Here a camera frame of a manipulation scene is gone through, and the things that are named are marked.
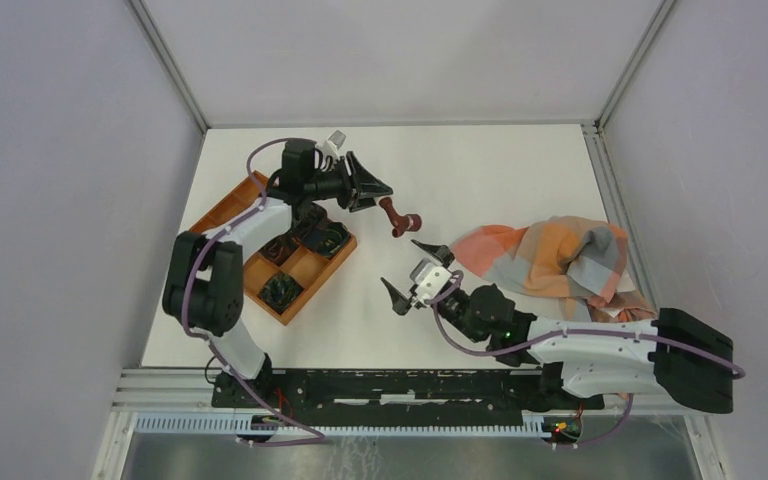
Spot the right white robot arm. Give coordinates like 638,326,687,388
382,243,746,414

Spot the black cable coil middle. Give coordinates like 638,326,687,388
304,221,352,261

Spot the brown water faucet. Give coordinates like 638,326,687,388
378,197,423,238

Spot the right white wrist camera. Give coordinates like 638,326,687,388
409,259,453,308

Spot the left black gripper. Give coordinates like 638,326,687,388
304,151,393,213

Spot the black cable coil upper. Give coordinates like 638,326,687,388
261,235,302,266

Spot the aluminium frame rail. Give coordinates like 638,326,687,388
93,368,722,479

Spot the orange compartment tray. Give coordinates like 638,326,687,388
188,170,359,327

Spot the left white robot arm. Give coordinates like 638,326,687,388
161,137,393,407

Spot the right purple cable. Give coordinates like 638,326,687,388
426,270,747,446

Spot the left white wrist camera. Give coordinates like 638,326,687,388
317,130,346,161

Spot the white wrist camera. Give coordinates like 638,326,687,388
409,259,453,308
317,130,346,161

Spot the black cable coil lower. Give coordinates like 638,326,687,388
258,272,306,314

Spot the black cable coil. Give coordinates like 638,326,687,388
304,221,352,261
258,272,306,314
261,235,302,266

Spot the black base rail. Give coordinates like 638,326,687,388
211,368,607,429

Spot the orange grey checkered cloth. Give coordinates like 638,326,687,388
450,216,657,323

